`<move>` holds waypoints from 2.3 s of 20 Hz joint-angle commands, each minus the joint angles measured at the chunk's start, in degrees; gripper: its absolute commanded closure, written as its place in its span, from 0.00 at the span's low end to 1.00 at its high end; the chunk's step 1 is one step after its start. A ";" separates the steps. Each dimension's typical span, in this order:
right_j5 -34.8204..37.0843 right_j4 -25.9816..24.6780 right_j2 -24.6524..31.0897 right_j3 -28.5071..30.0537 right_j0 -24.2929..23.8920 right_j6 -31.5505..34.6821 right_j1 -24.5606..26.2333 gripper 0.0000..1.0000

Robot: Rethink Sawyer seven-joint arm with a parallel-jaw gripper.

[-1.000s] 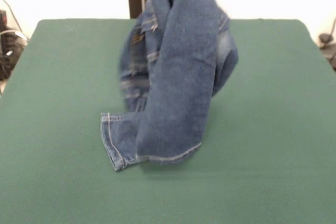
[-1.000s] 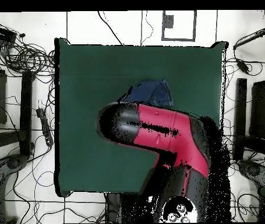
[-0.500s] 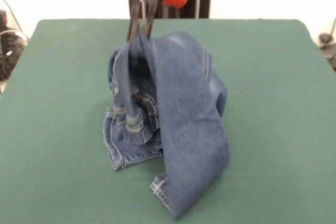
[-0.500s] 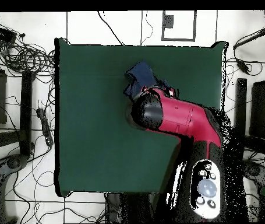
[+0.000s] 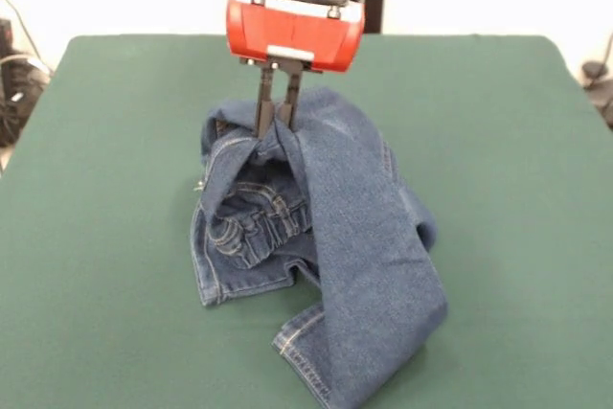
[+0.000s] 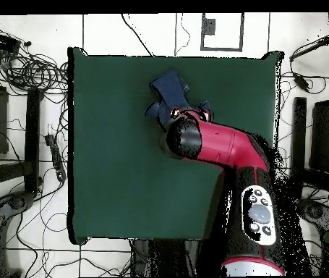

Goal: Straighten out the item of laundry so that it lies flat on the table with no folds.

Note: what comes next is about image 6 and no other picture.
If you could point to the black electronics box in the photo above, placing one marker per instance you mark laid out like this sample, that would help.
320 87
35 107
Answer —
0 40

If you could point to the dark grey square plate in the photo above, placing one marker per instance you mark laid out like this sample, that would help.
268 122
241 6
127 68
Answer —
208 26

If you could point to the black stand bar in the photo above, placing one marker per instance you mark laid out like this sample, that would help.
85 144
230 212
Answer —
298 139
33 139

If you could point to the black power strip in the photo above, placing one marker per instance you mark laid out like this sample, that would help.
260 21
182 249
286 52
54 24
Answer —
56 159

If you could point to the blue denim jeans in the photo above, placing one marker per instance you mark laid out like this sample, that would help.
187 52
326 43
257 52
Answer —
170 87

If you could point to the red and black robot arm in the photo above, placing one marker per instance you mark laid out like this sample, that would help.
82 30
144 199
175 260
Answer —
225 142

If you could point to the grey square floor frame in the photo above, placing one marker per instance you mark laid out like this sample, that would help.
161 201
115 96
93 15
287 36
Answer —
241 31

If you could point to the black power adapter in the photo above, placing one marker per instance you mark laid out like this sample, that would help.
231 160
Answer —
301 81

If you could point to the dark green table cloth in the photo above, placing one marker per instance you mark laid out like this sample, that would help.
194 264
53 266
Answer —
118 144

